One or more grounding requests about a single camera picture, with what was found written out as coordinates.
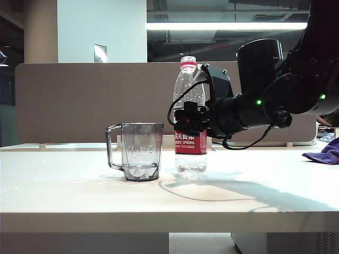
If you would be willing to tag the purple cloth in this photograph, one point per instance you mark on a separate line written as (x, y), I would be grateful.
(325, 157)

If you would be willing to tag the ceiling light strip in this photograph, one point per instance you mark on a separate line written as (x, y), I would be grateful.
(212, 26)

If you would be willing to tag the brown desk partition panel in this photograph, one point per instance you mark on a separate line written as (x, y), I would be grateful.
(79, 105)

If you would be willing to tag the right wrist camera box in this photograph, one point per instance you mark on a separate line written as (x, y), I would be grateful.
(219, 82)

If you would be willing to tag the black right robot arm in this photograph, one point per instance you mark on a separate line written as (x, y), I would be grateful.
(291, 100)

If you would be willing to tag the clear water bottle red label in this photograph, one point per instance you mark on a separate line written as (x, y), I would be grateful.
(190, 156)

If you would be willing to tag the background seated person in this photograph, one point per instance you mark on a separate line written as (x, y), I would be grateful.
(325, 121)

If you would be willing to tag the transparent grey plastic mug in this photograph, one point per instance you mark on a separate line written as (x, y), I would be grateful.
(143, 158)

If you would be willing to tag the silver wall plate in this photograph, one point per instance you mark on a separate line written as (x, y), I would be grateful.
(100, 53)

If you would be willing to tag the wide beige partition bracket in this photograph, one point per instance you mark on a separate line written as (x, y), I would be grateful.
(168, 143)

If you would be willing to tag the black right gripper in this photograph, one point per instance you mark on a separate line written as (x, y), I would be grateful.
(225, 116)

